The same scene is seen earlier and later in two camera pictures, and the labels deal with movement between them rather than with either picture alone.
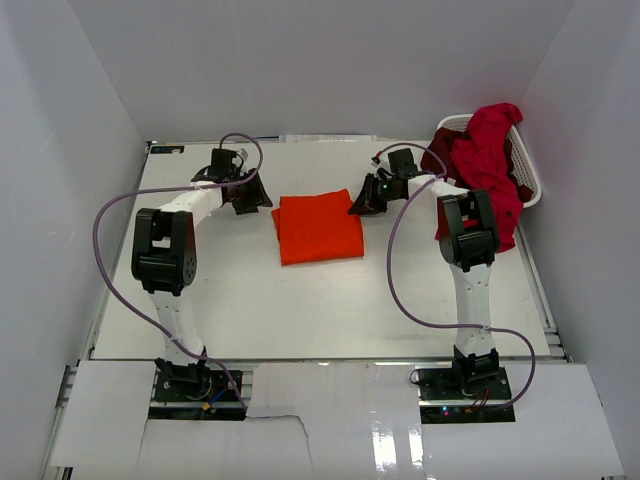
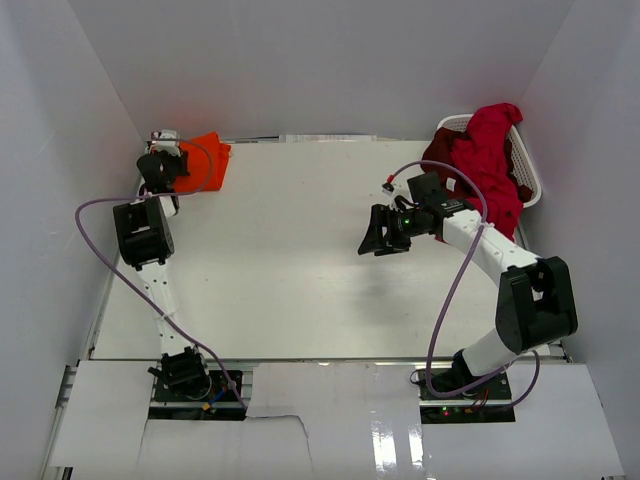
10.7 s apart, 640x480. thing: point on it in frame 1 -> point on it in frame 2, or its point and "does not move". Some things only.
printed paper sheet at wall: (326, 138) does not move
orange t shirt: (316, 227) -> (207, 159)
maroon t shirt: (437, 154) does not move
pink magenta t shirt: (483, 159) does not move
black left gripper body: (240, 187) -> (174, 166)
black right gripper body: (385, 190) -> (406, 225)
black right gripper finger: (367, 202) -> (378, 239)
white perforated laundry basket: (523, 166) does not move
